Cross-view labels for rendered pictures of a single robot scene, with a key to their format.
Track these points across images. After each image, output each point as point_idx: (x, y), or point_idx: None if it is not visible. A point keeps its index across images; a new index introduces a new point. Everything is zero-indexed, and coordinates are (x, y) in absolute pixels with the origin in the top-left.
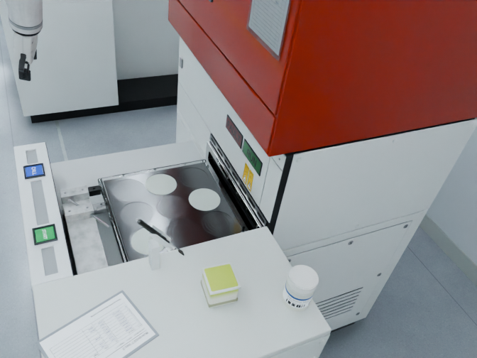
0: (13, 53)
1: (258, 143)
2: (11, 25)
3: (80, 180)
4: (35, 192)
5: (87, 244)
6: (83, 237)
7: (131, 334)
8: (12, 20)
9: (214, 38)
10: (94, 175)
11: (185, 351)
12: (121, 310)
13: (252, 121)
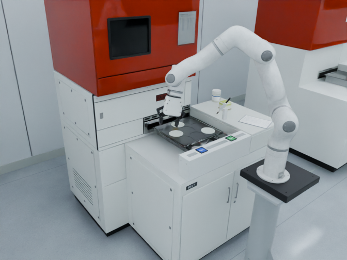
0: (181, 110)
1: (189, 76)
2: (182, 95)
3: (176, 165)
4: (212, 147)
5: None
6: None
7: (249, 117)
8: (183, 91)
9: (154, 66)
10: (170, 162)
11: (246, 111)
12: (244, 120)
13: None
